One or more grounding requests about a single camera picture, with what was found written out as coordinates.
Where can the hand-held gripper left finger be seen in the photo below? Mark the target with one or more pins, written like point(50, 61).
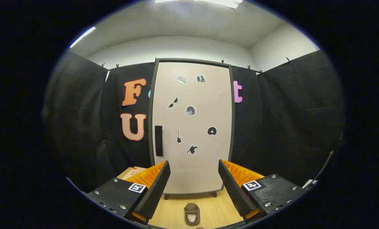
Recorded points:
point(156, 190)

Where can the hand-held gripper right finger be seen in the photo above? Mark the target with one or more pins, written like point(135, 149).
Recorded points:
point(234, 190)

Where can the brown fuzzy shoe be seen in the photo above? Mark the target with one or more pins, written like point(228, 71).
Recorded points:
point(192, 210)

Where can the dark grey shoe cabinet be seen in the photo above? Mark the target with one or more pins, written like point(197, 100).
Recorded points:
point(192, 60)

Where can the stack of books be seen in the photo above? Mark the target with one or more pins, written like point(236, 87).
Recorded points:
point(135, 172)

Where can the black backdrop cloth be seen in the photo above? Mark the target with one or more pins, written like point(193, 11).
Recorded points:
point(288, 127)

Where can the ceiling light panel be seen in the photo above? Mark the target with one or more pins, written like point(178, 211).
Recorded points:
point(221, 3)
point(83, 36)

